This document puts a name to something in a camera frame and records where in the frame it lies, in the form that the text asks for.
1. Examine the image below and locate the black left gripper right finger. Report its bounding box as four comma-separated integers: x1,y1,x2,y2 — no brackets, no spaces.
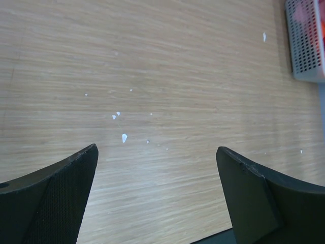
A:
216,146,324,243

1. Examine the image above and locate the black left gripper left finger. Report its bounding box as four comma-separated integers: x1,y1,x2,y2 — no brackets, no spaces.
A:
1,144,99,243

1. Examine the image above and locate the grey perforated plastic basket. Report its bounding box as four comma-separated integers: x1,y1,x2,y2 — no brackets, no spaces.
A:
285,1,324,83

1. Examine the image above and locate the red t-shirt in basket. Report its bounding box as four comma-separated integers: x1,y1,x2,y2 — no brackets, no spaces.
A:
292,1,324,70

